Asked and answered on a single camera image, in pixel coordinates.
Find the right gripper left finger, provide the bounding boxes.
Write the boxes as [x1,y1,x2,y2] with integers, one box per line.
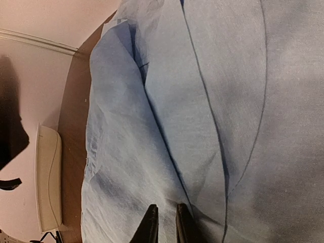
[130,204,158,243]

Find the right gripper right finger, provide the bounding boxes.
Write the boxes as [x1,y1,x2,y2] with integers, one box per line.
[176,204,203,243]

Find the light blue long sleeve shirt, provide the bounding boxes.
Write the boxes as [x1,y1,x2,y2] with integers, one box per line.
[81,1,323,242]

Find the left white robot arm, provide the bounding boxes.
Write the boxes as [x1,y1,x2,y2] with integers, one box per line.
[1,56,29,169]

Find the left aluminium frame post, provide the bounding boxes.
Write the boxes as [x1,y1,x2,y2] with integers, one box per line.
[1,28,78,56]

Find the white plastic tub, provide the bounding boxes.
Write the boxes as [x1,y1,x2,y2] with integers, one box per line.
[35,125,62,233]

